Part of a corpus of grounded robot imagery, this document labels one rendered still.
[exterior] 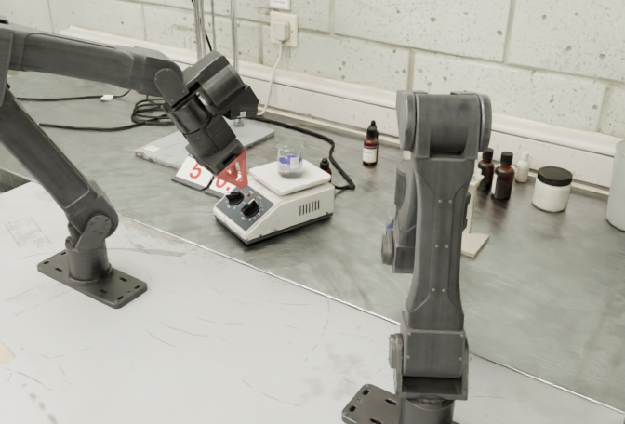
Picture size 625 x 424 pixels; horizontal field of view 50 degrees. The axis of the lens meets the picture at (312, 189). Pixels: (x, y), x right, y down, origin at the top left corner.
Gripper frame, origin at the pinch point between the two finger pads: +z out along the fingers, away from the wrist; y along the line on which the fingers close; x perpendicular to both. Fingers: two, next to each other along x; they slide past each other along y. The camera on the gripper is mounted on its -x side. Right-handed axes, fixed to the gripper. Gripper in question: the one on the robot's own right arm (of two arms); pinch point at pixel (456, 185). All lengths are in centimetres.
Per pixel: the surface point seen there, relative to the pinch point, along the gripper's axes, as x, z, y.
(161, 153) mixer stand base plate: 12, 4, 72
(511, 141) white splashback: 6.3, 41.3, 2.5
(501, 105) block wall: 0.0, 45.8, 6.9
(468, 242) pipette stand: 13.0, 5.2, -1.8
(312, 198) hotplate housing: 8.0, -4.0, 26.0
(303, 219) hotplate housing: 12.0, -5.7, 26.7
